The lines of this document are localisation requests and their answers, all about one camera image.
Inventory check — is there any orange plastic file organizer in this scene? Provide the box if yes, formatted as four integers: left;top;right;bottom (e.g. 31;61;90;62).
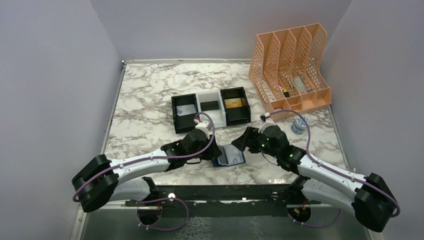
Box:
248;23;332;121

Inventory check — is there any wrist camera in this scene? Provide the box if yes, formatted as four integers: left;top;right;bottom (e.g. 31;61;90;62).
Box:
195;120;212;135
258;119;275;134

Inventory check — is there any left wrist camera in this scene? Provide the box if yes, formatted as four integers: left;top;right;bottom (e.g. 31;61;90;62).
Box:
195;120;212;135

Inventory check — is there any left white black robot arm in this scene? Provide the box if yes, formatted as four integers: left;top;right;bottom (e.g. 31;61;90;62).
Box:
71;129;223;213

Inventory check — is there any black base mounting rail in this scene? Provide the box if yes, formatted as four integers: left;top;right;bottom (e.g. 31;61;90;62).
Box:
125;183;322;210

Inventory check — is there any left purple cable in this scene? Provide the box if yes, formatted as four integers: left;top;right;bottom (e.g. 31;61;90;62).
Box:
72;111;216;232

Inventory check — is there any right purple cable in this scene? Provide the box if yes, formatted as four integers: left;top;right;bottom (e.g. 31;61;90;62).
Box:
260;109;402;229

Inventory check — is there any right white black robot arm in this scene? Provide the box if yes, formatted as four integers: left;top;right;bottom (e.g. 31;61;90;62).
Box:
232;125;399;233

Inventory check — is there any black white three-compartment tray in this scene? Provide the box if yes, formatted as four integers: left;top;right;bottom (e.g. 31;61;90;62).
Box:
171;87;251;134

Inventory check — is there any grey box in organizer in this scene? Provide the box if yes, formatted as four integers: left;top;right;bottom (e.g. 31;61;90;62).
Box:
293;76;308;95

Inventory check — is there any navy blue card holder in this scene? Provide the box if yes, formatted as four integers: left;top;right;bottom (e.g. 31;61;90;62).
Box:
212;144;246;168

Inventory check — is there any small white blue jar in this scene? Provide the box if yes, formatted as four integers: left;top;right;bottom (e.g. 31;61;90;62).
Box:
291;116;310;135

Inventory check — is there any black credit card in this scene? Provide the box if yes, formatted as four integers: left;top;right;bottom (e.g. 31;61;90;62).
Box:
200;101;220;112

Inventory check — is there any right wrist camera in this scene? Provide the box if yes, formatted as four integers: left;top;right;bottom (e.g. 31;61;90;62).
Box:
258;119;275;134

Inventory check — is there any yellow black item in organizer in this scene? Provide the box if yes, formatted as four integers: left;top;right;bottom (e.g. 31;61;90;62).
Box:
282;87;291;98

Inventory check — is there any gold credit card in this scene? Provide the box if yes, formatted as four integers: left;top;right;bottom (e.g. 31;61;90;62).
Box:
224;98;243;109

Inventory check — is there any purple cable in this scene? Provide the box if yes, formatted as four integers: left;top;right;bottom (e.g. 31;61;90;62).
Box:
260;109;402;229
72;111;216;232

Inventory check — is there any silver credit card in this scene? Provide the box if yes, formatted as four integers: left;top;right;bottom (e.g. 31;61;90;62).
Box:
176;104;197;117

